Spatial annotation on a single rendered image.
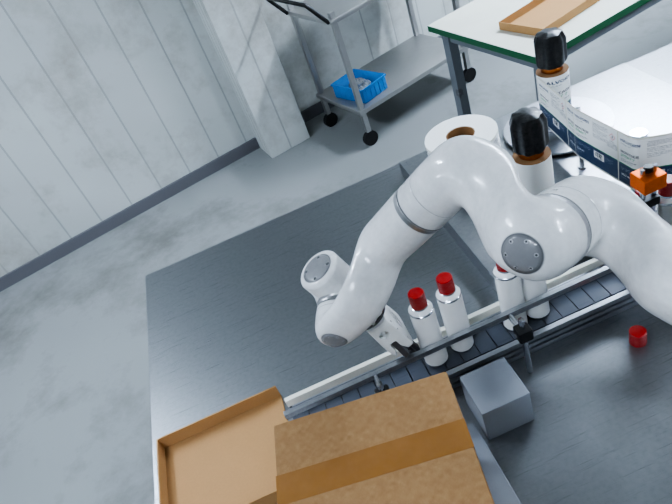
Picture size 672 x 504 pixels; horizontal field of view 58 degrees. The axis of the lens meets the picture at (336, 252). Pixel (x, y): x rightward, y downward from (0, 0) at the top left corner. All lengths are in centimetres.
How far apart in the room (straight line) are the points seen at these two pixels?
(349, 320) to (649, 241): 47
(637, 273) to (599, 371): 57
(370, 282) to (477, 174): 27
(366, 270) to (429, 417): 25
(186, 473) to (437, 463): 70
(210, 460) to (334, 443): 52
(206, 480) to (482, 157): 93
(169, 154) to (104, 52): 74
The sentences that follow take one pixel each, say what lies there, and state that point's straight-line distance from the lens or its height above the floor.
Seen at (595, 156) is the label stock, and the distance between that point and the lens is 169.
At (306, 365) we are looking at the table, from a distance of 151.
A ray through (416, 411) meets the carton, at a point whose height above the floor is 112.
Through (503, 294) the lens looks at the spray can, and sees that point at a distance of 128.
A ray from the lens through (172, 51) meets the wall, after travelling 405.
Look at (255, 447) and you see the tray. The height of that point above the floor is 83.
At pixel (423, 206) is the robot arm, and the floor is 139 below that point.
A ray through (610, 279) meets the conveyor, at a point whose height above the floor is 88.
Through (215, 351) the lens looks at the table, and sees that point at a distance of 167.
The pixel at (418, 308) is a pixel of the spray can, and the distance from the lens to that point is 121.
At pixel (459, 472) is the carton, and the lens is 92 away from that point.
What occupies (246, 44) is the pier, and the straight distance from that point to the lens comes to 391.
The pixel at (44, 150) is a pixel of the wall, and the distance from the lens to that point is 410.
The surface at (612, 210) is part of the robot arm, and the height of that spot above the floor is 137.
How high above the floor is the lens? 192
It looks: 38 degrees down
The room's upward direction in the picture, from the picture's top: 23 degrees counter-clockwise
